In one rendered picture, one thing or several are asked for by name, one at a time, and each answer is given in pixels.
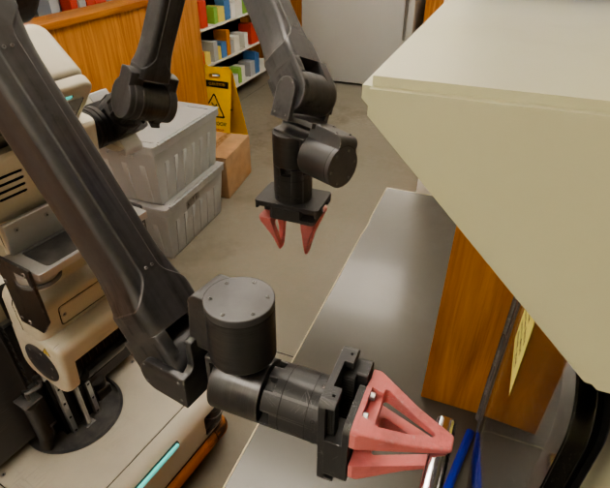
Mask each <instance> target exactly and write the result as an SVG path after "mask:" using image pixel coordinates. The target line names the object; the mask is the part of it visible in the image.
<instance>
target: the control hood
mask: <svg viewBox="0 0 610 488"><path fill-rule="evenodd" d="M361 98H362V100H363V101H364V102H365V103H366V105H367V106H368V110H367V116H368V117H369V118H370V119H371V120H372V122H373V123H374V124H375V125H376V127H377V128H378V129H379V130H380V132H381V133H382V134H383V135H384V137H385V138H386V139H387V140H388V142H389V143H390V144H391V145H392V147H393V148H394V149H395V150H396V151H397V153H398V154H399V155H400V156H401V158H402V159H403V160H404V161H405V163H406V164H407V165H408V166H409V167H410V169H411V170H412V171H413V173H414V174H415V175H416V176H417V177H418V179H419V180H420V181H421V182H422V184H423V185H424V186H425V187H426V189H427V190H428V191H429V192H430V193H431V195H432V196H433V197H434V198H435V200H436V201H437V202H438V203H439V205H440V206H441V207H442V208H443V210H444V211H445V212H446V213H447V215H448V216H449V217H450V218H451V219H452V221H453V222H454V223H455V224H456V226H457V227H458V228H459V229H460V231H462V232H463V233H464V234H465V236H466V237H467V238H468V239H469V241H470V242H471V243H472V244H473V246H474V247H475V248H476V250H477V251H478V252H479V253H480V254H481V256H482V257H483V258H484V259H485V261H486V262H487V263H488V264H489V265H490V267H491V268H492V269H493V270H494V272H495V273H496V274H497V275H498V276H499V278H500V279H501V280H502V281H503V283H504V284H505V285H506V287H507V288H508V289H509V290H510V291H511V293H512V294H513V295H514V296H515V298H516V299H517V300H518V301H519V303H520V304H521V305H522V306H523V307H524V309H525V310H526V311H527V312H528V314H529V315H530V316H531V317H532V318H533V320H534V321H535V322H536V324H537V325H538V326H539V327H540V329H541V330H542V331H543V332H544V333H545V335H546V336H547V337H548V338H549V340H550V341H551V342H552V343H553V345H554V346H555V347H556V348H557V349H558V351H559V352H560V353H561V354H562V356H563V357H564V358H565V360H566V361H567V362H568V363H569V364H570V366H571V367H572V368H573V369H574V371H575V372H576V373H577V374H578V375H579V377H580V378H581V379H582V380H583V382H586V383H590V384H592V385H593V386H594V388H595V389H596V390H599V391H602V392H606V393H610V0H446V1H445V2H444V3H443V4H442V5H441V6H440V7H439V8H438V9H437V10H436V11H435V12H434V13H433V14H432V15H431V16H430V17H429V18H428V19H427V20H426V21H425V22H424V23H423V24H422V25H421V26H420V27H419V28H418V29H417V30H416V31H415V32H414V33H413V34H412V35H411V36H410V37H409V38H408V39H407V40H406V41H405V42H404V43H403V44H402V45H401V46H400V47H399V48H398V49H397V50H396V51H395V52H394V53H393V54H392V55H391V56H390V57H389V58H388V59H387V60H386V61H385V62H384V63H383V64H382V65H381V66H380V67H379V68H378V69H377V70H376V71H375V72H374V73H373V74H372V75H371V76H370V77H369V78H368V79H367V80H366V81H365V82H364V83H363V84H362V96H361Z"/></svg>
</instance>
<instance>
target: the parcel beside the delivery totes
mask: <svg viewBox="0 0 610 488"><path fill-rule="evenodd" d="M215 161H219V162H224V163H223V165H224V169H223V170H222V193H221V198H230V197H231V196H232V195H233V194H234V193H235V191H236V190H237V189H238V188H239V186H240V185H241V184H242V183H243V181H244V180H245V179H246V178H247V177H248V175H249V174H250V173H251V171H252V170H251V155H250V141H249V135H242V134H233V133H223V132H216V160H215Z"/></svg>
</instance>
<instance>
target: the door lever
mask: <svg viewBox="0 0 610 488"><path fill-rule="evenodd" d="M436 422H438V423H439V424H440V425H441V426H442V427H443V428H444V429H445V430H446V431H448V432H449V433H450V434H451V435H452V436H453V437H454V434H455V429H456V421H455V420H454V419H452V418H450V417H447V416H444V415H439V416H438V418H437V420H436ZM449 456H450V453H428V454H427V458H426V462H425V466H424V470H423V474H422V477H421V481H420V485H419V488H443V484H444V480H445V475H446V470H447V466H448V461H449Z"/></svg>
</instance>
